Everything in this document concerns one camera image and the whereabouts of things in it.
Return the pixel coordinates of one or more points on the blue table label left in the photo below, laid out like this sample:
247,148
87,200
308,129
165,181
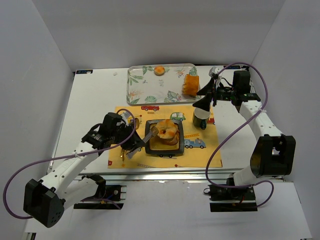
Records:
84,71

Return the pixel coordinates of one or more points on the glazed bagel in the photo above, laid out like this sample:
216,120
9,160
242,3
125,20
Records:
166,129

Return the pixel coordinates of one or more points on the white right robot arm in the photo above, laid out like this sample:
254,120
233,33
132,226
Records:
274,152

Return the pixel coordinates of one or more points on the gold spoon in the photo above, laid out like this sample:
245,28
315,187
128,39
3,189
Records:
137,122

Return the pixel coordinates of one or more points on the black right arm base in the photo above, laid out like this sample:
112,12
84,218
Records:
227,200

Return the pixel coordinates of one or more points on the orange bread loaf chunk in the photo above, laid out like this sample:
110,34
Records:
190,85

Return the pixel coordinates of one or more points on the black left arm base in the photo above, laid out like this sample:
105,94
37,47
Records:
113,199

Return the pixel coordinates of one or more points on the green mug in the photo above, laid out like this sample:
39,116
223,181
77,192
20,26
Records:
200,118

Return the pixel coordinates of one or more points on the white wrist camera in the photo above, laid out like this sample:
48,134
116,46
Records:
214,74
126,117

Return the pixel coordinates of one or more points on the black square amber plate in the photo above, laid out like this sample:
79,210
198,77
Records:
155,146

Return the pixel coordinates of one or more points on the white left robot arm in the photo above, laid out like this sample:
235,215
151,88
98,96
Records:
46,199

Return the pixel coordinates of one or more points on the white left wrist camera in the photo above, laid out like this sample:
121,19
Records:
126,117

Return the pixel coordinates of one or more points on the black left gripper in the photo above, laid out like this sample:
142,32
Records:
131,139

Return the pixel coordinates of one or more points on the small round bun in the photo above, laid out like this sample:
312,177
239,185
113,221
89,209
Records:
159,70

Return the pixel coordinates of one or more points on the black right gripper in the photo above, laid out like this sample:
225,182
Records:
215,92

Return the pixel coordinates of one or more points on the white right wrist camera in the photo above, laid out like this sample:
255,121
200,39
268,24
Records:
214,74

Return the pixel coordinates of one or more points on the gold fork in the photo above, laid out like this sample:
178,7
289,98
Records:
122,154

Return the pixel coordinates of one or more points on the herb toast slice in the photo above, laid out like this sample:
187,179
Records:
173,140

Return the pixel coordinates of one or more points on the yellow car print placemat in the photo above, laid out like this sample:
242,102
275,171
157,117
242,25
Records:
198,144

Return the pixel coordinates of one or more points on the floral serving tray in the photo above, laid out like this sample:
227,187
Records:
144,87

